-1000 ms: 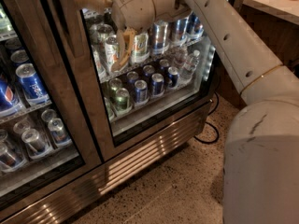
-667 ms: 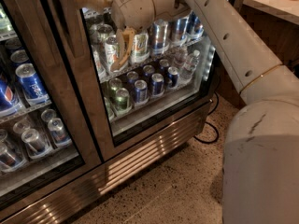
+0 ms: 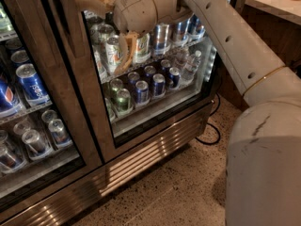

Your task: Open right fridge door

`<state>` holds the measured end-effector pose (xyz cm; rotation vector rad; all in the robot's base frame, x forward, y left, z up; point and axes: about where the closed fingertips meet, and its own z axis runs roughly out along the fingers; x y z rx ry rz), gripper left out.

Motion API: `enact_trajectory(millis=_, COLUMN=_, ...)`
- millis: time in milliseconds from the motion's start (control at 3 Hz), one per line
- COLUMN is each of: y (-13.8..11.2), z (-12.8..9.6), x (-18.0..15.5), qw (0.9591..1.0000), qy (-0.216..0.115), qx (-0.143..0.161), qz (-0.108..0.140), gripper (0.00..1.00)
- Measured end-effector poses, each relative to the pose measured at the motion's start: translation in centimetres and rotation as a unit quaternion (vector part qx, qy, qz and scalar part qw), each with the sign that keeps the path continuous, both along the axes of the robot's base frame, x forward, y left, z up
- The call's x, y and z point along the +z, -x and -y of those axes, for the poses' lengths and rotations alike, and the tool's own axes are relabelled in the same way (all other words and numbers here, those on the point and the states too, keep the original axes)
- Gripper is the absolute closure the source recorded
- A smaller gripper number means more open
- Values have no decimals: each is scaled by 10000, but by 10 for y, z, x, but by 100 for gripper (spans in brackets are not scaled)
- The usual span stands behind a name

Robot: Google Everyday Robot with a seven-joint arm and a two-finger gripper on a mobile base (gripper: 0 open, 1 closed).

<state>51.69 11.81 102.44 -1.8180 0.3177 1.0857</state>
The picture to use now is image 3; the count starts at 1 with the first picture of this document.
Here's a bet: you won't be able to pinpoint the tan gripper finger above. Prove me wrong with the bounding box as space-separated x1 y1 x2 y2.
74 0 115 17
114 31 138 75

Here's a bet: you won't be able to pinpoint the glass fridge door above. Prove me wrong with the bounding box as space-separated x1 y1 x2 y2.
37 0 243 163
0 0 103 219

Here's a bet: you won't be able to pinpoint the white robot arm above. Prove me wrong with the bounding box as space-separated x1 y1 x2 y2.
74 0 301 226

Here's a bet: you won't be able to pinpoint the white 7up can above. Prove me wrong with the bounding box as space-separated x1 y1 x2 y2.
135 34 150 57
105 35 122 67

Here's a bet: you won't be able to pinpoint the front white 7up can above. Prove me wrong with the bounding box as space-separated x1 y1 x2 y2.
105 35 122 67

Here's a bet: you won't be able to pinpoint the front blue silver can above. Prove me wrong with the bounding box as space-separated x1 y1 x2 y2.
151 24 169 50

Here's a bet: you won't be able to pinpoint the blue can bottom shelf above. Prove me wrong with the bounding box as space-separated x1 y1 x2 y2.
135 80 149 104

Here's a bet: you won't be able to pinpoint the green soda can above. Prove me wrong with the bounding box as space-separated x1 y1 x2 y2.
116 89 131 111

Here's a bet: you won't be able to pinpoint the clear water bottle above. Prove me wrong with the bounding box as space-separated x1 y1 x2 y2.
182 50 202 81

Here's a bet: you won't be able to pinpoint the blue pepsi can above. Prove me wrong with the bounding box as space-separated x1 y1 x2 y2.
16 63 48 100
0 78 19 112

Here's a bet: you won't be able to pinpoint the front blue pepsi can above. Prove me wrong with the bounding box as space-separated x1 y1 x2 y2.
0 78 19 112

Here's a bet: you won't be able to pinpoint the wooden counter cabinet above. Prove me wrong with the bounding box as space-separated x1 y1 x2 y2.
215 0 301 111

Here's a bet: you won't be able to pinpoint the silver can lower left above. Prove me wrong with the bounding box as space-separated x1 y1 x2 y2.
22 129 46 154

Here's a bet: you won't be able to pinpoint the black power cable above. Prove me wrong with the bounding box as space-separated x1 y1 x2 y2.
194 92 222 146

